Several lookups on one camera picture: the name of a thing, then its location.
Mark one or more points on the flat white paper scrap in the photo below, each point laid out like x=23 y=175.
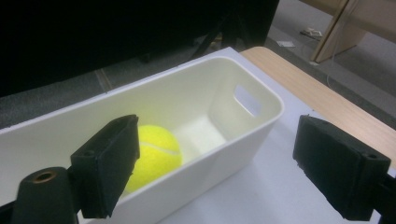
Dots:
x=285 y=44

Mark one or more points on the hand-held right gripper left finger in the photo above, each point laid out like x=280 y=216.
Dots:
x=104 y=168

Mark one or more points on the black curtain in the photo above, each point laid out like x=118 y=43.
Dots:
x=93 y=37

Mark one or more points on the small crumpled white item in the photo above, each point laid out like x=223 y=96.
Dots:
x=311 y=33

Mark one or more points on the wooden furniture leg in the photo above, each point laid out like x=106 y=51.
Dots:
x=348 y=28

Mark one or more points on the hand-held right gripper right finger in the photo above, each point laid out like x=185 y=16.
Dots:
x=339 y=168

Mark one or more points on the yellow tennis ball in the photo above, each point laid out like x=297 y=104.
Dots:
x=158 y=155

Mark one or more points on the white plastic bin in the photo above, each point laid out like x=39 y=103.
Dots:
x=174 y=99

